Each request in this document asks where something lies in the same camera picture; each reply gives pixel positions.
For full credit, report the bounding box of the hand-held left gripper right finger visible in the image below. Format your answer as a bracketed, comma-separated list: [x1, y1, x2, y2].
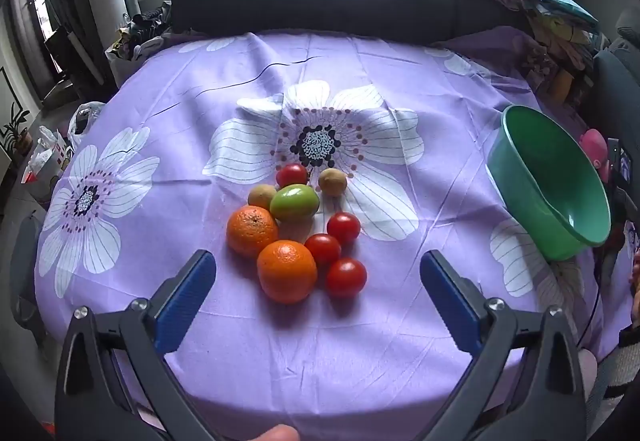
[419, 249, 587, 441]

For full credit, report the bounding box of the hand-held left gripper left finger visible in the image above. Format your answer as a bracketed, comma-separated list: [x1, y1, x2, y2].
[54, 249, 221, 441]

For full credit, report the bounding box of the green plastic bowl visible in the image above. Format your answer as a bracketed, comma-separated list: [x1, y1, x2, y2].
[486, 105, 612, 263]

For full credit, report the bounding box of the orange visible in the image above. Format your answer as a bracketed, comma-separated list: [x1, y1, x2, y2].
[257, 240, 318, 305]
[226, 205, 279, 259]

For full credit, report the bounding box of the red tomato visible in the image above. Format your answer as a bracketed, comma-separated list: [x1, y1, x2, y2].
[304, 233, 342, 267]
[326, 258, 368, 298]
[276, 163, 309, 189]
[327, 212, 361, 245]

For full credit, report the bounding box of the brown kiwi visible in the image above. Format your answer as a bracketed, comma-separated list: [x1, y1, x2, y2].
[318, 168, 348, 197]
[248, 184, 277, 210]

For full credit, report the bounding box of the person's left hand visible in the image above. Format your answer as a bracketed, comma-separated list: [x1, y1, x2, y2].
[248, 423, 301, 441]

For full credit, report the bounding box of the grey chair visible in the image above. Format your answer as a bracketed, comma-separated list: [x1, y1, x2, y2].
[592, 11, 640, 149]

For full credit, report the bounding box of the purple floral tablecloth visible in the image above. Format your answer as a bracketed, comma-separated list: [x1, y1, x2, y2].
[35, 28, 632, 441]

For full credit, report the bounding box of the green mango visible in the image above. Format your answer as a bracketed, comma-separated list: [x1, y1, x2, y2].
[270, 184, 320, 222]

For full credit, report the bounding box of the colourful clothes pile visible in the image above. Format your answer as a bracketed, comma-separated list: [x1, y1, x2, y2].
[520, 0, 601, 106]

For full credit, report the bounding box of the white and red bag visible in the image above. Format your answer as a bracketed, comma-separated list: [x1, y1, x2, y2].
[21, 126, 73, 202]

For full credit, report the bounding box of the clear plastic bag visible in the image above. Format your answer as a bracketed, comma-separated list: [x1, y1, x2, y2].
[67, 101, 107, 149]

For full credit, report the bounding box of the potted plant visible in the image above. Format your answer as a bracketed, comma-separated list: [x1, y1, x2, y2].
[1, 102, 34, 158]

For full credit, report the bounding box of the dark clutter pile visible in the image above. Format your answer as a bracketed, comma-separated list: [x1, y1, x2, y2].
[105, 6, 175, 72]

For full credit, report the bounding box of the white panel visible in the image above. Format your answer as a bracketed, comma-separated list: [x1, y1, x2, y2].
[89, 0, 141, 89]

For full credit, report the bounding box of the black cable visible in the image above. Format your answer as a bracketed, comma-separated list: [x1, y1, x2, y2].
[575, 263, 605, 353]

